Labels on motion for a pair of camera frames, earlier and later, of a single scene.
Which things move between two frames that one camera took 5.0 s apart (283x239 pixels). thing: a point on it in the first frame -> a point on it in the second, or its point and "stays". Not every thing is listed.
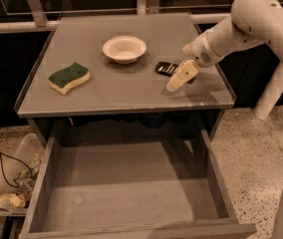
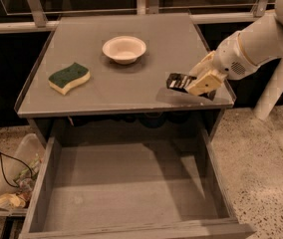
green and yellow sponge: [62, 80] stays
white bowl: [125, 50] stays
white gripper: [199, 53] -> [231, 58]
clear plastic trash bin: [14, 196] stays
